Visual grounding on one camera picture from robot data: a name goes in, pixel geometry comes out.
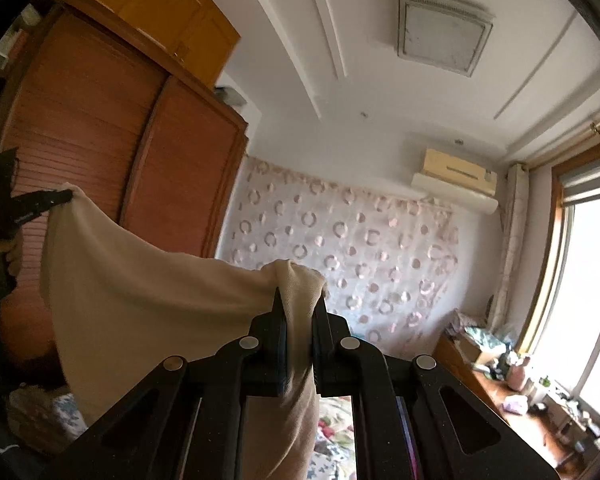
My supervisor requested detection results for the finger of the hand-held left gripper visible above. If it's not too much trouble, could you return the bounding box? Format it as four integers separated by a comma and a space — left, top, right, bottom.
11, 187, 74, 228

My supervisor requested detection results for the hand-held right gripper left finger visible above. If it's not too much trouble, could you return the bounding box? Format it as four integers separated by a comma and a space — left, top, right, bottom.
45, 287, 291, 480

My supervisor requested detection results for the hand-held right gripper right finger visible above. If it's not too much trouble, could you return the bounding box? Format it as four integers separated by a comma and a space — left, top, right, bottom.
310, 297, 561, 480

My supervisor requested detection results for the beige printed t-shirt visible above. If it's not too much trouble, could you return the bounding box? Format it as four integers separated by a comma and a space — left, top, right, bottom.
39, 182, 328, 480

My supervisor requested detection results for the person's left hand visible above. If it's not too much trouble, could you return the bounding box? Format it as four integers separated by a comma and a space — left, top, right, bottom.
0, 237, 25, 280

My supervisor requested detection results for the pink floral quilt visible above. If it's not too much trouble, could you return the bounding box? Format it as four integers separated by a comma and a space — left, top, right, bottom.
314, 395, 361, 480

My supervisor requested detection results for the wooden louvered wardrobe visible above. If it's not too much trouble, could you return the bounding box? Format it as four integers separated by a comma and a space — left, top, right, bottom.
0, 2, 251, 361

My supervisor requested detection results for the wooden windowsill cabinet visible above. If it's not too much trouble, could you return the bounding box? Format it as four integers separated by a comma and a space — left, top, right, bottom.
432, 332, 600, 466

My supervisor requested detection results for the cardboard box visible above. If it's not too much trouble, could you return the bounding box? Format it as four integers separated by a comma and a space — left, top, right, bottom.
460, 332, 501, 367

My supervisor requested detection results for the pink bottle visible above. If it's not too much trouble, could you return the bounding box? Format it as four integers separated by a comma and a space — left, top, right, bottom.
505, 355, 531, 391

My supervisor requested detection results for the pink cloth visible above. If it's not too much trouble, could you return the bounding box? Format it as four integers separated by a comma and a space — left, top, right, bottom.
500, 395, 530, 415

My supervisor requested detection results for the patterned window curtain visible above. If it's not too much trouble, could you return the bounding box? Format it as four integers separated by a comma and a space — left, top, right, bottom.
495, 162, 528, 341

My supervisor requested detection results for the cream air conditioner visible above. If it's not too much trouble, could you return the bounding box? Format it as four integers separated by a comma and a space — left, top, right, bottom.
411, 147, 500, 216

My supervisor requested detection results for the wooden top cabinet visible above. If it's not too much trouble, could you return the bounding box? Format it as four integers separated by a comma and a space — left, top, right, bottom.
55, 0, 242, 91

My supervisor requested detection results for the wooden framed window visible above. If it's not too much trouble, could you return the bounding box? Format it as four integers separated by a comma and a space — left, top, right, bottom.
522, 152, 600, 421

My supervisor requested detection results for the square ceiling lamp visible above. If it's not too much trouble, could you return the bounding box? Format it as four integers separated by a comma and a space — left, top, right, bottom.
395, 0, 496, 78

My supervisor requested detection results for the circle patterned wall curtain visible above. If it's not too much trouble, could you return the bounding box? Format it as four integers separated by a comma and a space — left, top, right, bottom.
215, 156, 461, 361

